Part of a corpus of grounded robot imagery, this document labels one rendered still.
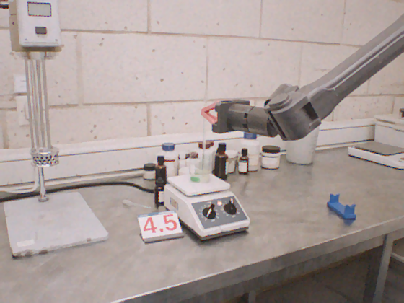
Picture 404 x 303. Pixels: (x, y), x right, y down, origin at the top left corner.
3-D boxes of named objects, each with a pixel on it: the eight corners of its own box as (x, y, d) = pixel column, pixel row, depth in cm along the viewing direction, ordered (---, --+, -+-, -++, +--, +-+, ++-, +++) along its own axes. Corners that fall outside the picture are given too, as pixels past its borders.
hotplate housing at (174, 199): (250, 230, 90) (252, 198, 88) (201, 242, 84) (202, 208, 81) (203, 199, 108) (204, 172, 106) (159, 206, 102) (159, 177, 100)
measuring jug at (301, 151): (300, 153, 162) (303, 117, 158) (327, 159, 153) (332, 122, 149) (274, 160, 149) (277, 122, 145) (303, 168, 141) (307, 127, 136)
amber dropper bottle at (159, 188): (152, 203, 105) (151, 178, 103) (157, 199, 107) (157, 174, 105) (161, 205, 103) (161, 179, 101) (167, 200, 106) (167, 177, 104)
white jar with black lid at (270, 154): (262, 162, 146) (263, 144, 144) (280, 164, 144) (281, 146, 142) (258, 167, 140) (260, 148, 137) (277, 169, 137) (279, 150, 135)
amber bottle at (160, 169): (168, 185, 119) (168, 157, 116) (156, 186, 117) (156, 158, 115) (164, 181, 122) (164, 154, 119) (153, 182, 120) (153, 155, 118)
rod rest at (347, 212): (356, 218, 98) (358, 205, 97) (344, 218, 97) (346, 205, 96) (337, 203, 107) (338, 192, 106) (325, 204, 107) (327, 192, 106)
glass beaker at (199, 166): (205, 187, 93) (206, 154, 91) (185, 183, 95) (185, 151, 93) (213, 179, 98) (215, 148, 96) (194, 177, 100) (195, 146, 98)
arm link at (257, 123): (267, 122, 74) (275, 144, 77) (286, 100, 77) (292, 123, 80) (239, 117, 78) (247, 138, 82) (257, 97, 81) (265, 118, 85)
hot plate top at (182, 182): (231, 188, 94) (232, 185, 94) (187, 196, 88) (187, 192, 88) (207, 174, 104) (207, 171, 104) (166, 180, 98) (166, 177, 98)
